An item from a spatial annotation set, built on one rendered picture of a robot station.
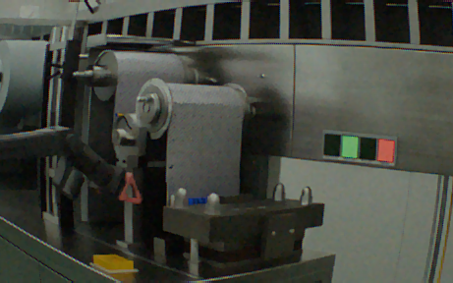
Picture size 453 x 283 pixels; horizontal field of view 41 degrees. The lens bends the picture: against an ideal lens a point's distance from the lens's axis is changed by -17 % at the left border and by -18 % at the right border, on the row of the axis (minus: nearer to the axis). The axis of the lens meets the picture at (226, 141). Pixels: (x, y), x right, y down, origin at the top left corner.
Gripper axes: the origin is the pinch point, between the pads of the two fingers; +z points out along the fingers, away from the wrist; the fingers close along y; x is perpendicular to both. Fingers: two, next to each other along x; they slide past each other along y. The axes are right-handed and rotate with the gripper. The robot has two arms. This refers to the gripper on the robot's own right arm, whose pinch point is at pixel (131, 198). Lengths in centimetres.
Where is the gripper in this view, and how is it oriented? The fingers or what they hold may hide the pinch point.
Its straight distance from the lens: 161.9
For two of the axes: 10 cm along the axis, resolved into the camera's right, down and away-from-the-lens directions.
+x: 4.4, -8.4, 3.2
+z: 5.8, 5.4, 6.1
